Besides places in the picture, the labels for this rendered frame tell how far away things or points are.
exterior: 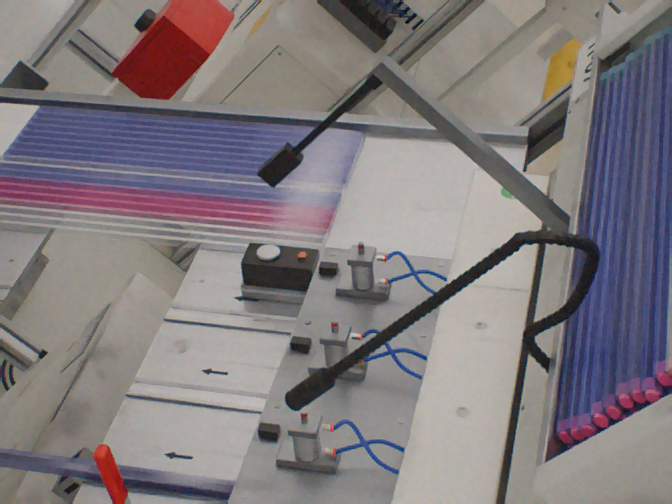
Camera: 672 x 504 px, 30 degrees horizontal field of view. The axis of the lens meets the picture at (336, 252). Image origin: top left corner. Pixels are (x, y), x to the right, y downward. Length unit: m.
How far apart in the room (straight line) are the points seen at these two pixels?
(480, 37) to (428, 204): 1.55
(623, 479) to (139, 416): 0.52
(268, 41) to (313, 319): 1.31
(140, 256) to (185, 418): 1.57
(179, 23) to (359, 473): 1.04
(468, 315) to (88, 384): 0.67
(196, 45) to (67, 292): 0.81
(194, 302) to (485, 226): 0.31
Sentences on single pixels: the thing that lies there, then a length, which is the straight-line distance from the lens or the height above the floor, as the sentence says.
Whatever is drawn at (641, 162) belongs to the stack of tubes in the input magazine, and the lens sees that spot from 1.09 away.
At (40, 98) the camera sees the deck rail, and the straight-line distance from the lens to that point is 1.67.
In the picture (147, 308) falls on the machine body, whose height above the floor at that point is 0.62.
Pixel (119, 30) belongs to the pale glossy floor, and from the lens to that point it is 3.15.
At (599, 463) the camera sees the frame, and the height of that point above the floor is 1.44.
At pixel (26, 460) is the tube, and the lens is 1.18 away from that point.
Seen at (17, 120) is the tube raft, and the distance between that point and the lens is 1.64.
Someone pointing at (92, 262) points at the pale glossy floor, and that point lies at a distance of 2.66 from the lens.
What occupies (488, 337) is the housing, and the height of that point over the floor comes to 1.27.
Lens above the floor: 1.89
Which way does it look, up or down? 37 degrees down
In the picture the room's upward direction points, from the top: 51 degrees clockwise
